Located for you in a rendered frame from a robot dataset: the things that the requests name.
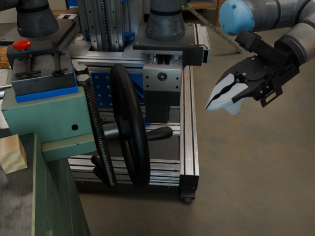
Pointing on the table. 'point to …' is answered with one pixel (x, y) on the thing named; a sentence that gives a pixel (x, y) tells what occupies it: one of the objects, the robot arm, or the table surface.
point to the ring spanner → (57, 63)
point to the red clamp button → (21, 44)
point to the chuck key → (28, 68)
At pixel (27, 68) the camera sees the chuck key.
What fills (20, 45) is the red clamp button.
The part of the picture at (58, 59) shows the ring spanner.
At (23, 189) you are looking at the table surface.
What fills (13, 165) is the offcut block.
